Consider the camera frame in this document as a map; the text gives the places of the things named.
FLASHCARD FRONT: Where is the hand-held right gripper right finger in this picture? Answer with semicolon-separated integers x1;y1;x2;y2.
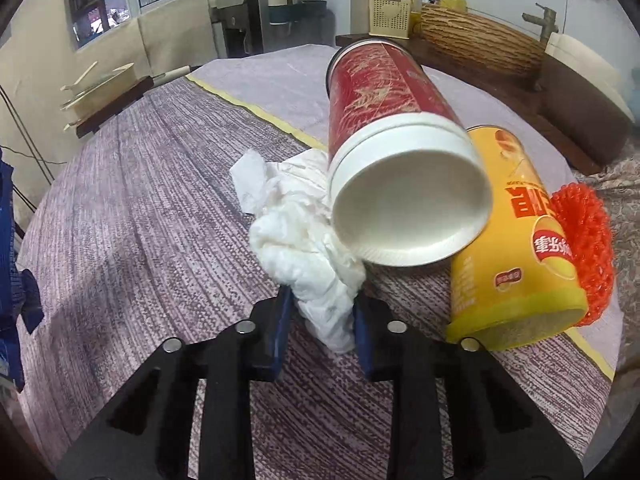
352;292;586;480

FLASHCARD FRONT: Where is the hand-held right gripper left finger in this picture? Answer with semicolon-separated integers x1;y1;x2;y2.
57;285;296;480

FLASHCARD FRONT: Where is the white tissue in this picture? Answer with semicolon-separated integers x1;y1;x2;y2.
230;149;367;353

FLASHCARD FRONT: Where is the blue plastic bag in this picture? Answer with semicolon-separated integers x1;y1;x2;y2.
0;160;45;393

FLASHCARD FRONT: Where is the purple striped tablecloth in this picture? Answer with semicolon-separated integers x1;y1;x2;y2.
17;77;621;480

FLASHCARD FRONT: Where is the yellow chip can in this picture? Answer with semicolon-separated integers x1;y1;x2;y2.
445;125;590;352

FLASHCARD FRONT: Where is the red canister white cap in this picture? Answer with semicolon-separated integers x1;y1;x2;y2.
326;38;493;267

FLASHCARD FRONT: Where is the lilac cloth yellow border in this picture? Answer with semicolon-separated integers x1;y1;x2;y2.
186;42;618;381

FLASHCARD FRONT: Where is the red foam fruit net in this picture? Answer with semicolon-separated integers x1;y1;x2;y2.
550;183;615;327

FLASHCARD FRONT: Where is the water dispenser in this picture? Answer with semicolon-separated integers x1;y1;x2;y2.
210;0;271;58

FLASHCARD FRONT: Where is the cream cooking pot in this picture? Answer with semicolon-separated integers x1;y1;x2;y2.
60;60;193;123

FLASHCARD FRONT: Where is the teal cup holder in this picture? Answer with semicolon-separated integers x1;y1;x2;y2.
260;0;328;28

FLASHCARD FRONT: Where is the woven wicker basin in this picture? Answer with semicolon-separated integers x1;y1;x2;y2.
420;2;548;78

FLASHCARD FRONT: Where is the beige chopstick holder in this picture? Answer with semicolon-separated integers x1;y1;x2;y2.
368;0;413;38

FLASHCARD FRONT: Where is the brown container white lid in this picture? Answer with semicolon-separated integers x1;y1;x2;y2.
542;32;636;166

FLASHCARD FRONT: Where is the brass faucet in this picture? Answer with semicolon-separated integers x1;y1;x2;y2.
521;2;560;43

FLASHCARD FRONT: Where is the beige wall cloth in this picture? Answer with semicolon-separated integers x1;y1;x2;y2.
0;0;221;171

